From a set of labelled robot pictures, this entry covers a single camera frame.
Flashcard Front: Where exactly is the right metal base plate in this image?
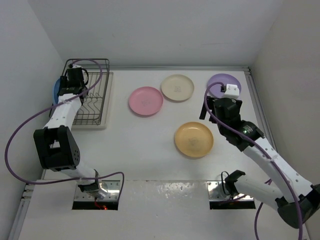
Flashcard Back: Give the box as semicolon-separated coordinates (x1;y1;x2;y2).
206;180;254;203

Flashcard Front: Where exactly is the wire dish rack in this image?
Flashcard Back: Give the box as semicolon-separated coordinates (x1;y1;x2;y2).
62;58;113;130

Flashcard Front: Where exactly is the cream plate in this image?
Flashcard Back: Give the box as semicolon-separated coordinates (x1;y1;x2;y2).
161;74;195;102

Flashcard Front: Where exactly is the metal base plate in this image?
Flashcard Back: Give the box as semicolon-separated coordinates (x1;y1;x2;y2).
206;180;254;203
74;180;120;202

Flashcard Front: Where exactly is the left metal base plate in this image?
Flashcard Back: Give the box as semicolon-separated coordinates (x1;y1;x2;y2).
74;180;120;202

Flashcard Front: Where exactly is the orange plate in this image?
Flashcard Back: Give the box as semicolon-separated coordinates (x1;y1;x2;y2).
174;121;215;158

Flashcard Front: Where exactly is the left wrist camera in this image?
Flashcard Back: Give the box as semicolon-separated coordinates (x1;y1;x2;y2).
68;63;83;70

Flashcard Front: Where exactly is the far lilac plate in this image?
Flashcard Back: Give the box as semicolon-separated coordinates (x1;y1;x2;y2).
207;73;242;98

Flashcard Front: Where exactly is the beige drip tray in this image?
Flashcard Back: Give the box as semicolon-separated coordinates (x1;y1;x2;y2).
72;71;114;130

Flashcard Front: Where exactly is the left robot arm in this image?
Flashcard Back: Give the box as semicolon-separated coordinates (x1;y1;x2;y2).
33;64;107;199

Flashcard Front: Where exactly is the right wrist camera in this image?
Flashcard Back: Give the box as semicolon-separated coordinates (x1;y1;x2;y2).
220;83;240;100

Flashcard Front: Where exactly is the pink plate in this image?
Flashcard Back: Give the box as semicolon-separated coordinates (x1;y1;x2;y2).
128;86;164;116

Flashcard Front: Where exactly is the blue plate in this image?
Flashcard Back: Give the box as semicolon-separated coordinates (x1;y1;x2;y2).
52;78;61;105

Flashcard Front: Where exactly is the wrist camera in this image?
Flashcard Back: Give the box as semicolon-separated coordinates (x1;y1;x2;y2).
220;83;240;100
68;63;83;70

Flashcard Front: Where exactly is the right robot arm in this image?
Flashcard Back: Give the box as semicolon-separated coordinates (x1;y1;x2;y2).
199;96;320;229

